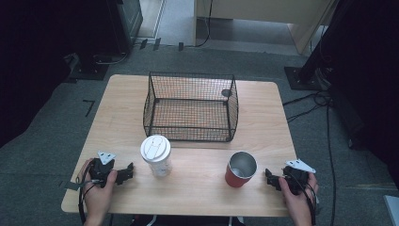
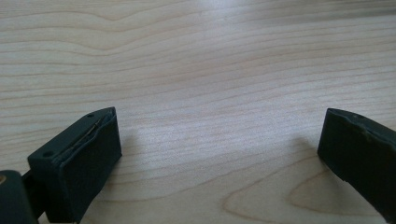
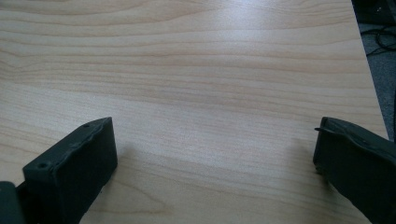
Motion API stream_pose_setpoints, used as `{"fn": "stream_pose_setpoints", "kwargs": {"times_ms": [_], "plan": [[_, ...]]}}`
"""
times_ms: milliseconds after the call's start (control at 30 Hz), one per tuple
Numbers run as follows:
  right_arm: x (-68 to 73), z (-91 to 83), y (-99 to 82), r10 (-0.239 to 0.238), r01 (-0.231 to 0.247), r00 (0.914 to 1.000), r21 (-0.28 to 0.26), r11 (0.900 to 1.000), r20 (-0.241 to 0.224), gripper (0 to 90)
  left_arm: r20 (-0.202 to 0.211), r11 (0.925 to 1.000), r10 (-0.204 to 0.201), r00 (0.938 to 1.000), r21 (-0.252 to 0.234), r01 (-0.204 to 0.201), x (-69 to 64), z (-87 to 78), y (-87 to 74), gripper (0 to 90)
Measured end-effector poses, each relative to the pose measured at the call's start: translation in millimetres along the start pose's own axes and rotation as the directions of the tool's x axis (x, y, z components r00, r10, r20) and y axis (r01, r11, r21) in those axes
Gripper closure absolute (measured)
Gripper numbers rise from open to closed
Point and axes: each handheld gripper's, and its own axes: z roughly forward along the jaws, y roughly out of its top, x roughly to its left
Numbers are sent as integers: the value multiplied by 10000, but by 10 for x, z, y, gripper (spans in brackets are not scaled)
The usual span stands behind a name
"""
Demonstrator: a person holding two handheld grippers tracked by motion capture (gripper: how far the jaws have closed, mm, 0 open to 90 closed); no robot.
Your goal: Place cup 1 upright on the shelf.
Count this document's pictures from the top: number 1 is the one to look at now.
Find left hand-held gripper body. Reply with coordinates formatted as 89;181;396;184
88;151;119;188

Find red metal cup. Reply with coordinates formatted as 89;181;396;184
224;151;259;188

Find thin black hanging cable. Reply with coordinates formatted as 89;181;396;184
193;0;215;49

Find white lidded cup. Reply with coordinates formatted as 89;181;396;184
139;135;173;178

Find flat black stand base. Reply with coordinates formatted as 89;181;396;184
68;61;110;81

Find person's right hand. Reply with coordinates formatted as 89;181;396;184
278;172;320;221

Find tangled black floor cables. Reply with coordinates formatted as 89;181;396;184
281;89;333;124

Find angled black floor tape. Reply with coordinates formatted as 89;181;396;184
82;99;96;118

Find long black floor cable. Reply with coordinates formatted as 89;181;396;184
325;103;338;226

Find person's dark pants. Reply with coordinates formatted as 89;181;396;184
129;215;247;226

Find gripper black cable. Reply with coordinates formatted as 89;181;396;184
286;174;318;226
76;159;99;226

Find person's left hand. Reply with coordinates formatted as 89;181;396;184
82;158;119;221

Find looped floor cable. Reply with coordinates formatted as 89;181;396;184
93;51;130;66

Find beige partition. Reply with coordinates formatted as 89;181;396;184
193;0;337;55

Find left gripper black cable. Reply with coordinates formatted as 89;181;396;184
76;159;99;226

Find dark cabinet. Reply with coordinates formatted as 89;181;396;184
105;0;144;55

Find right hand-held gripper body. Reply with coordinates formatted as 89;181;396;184
281;158;317;196

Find black stand base with pole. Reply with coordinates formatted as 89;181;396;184
283;0;343;92

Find white flat object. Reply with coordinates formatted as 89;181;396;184
382;194;399;226

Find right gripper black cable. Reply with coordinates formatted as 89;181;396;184
286;174;318;226

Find black curtain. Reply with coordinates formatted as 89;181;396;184
326;0;399;189
0;0;121;149

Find black wire mesh basket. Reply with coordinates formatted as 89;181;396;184
142;72;239;143

